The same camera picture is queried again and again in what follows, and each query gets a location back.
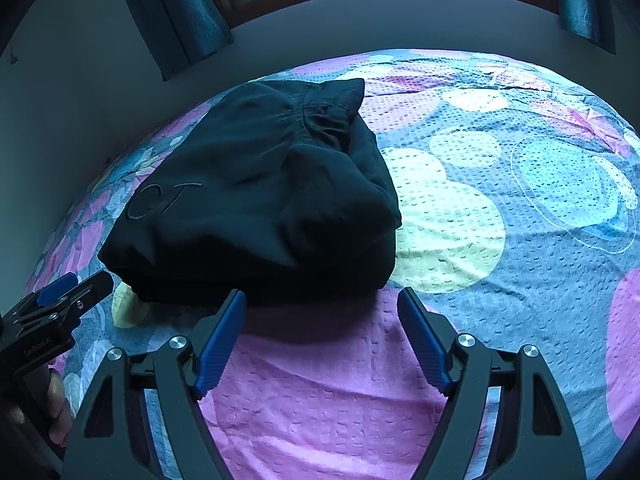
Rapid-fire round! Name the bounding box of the right blue curtain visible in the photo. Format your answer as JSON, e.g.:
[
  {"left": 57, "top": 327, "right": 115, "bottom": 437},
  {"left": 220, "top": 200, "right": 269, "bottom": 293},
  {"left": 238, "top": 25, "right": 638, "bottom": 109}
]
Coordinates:
[{"left": 558, "top": 0, "right": 616, "bottom": 54}]

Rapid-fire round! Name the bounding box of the black zip jacket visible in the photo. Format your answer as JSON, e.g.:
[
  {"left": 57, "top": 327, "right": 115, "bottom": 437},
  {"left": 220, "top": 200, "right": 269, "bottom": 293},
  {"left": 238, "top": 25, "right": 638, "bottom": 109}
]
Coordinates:
[{"left": 99, "top": 78, "right": 401, "bottom": 307}]

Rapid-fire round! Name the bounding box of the blue curtain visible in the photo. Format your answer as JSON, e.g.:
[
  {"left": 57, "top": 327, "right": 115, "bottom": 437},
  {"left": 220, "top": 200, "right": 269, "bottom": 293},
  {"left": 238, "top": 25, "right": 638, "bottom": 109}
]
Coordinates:
[
  {"left": 558, "top": 0, "right": 616, "bottom": 54},
  {"left": 126, "top": 0, "right": 232, "bottom": 81}
]

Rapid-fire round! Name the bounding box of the person's left hand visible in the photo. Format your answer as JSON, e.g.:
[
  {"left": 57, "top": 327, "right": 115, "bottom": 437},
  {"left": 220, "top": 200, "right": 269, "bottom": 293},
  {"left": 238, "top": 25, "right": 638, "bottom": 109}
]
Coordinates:
[{"left": 6, "top": 365, "right": 74, "bottom": 448}]

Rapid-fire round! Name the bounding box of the left blue curtain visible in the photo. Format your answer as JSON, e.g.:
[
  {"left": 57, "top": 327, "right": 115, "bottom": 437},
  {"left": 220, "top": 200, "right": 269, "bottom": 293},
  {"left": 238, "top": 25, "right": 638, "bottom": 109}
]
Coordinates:
[{"left": 126, "top": 0, "right": 232, "bottom": 81}]

